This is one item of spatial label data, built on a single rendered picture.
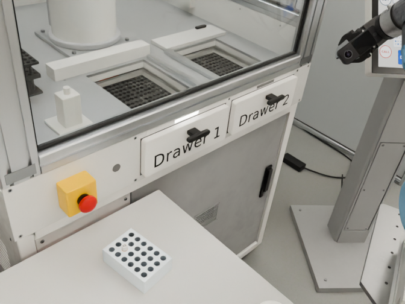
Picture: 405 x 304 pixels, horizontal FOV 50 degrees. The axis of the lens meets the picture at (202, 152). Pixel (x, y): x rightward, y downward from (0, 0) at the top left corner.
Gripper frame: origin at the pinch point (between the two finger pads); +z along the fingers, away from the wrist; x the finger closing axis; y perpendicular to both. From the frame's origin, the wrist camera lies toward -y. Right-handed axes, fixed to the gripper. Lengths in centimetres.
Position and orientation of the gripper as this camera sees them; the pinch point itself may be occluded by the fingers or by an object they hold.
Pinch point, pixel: (337, 58)
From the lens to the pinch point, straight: 136.1
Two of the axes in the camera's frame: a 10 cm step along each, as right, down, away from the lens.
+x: -6.0, -8.0, -0.5
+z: -3.0, 1.7, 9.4
